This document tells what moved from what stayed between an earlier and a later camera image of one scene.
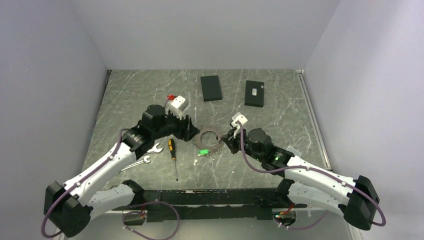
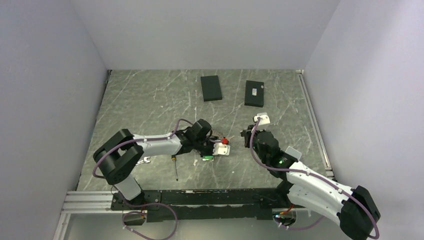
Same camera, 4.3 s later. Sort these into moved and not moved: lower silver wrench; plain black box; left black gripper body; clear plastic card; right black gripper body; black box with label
Moved: left black gripper body; right black gripper body
Not moved: lower silver wrench; plain black box; clear plastic card; black box with label
